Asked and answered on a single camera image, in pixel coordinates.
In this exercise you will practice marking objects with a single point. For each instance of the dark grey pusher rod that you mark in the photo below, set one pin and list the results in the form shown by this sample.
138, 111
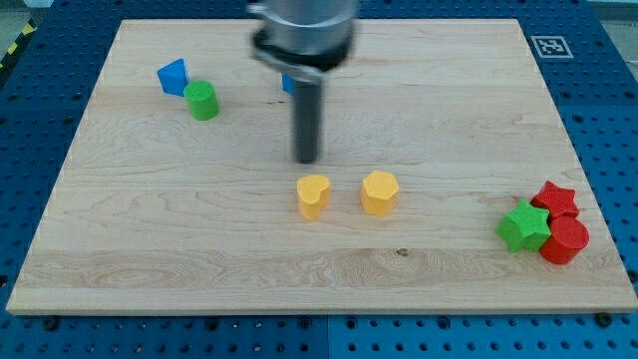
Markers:
307, 102

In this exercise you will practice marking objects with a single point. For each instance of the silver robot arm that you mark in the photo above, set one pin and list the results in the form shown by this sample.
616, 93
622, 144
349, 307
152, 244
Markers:
304, 39

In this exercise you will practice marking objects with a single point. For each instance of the yellow hexagon block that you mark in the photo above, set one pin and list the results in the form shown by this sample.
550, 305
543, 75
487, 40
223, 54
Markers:
379, 193

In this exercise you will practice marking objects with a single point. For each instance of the blue block behind rod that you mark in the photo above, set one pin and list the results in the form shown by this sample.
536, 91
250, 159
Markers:
287, 83

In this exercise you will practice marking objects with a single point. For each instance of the yellow heart block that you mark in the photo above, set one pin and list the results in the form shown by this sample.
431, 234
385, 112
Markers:
313, 194

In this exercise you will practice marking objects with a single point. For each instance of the green cylinder block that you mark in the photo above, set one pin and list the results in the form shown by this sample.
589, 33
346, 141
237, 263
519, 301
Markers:
201, 100

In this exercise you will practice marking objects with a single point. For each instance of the blue triangle block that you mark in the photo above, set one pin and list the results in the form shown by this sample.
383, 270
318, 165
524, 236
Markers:
173, 77

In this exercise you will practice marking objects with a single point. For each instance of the wooden board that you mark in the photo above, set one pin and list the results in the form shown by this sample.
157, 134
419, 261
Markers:
157, 213

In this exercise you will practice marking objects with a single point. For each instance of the white fiducial marker tag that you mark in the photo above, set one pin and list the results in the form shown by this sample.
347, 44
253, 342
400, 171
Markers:
551, 47

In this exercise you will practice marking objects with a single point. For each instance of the green star block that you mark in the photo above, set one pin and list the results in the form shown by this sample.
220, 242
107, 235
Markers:
524, 227

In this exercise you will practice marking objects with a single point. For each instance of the red star block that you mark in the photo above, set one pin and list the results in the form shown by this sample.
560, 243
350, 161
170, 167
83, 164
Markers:
559, 201

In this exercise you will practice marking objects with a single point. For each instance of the red cylinder block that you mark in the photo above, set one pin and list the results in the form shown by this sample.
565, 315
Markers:
568, 237

